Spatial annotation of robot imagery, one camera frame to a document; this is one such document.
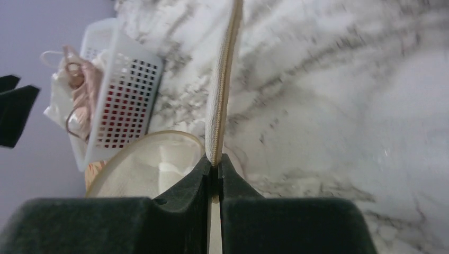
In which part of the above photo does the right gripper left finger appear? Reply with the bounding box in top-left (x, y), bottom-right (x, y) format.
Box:
top-left (1, 157), bottom-right (211, 253)

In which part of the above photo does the white cloth in basket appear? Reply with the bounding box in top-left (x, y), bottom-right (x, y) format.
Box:
top-left (43, 73), bottom-right (73, 130)

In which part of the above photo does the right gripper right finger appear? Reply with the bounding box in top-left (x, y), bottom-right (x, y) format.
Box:
top-left (218, 155), bottom-right (376, 253)

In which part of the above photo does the white plastic basket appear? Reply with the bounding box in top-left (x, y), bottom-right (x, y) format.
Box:
top-left (69, 18), bottom-right (164, 172)

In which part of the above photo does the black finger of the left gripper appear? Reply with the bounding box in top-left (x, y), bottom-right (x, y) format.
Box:
top-left (1, 75), bottom-right (40, 148)

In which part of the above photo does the floral orange cushion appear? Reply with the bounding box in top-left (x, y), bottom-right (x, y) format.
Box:
top-left (84, 160), bottom-right (107, 190)

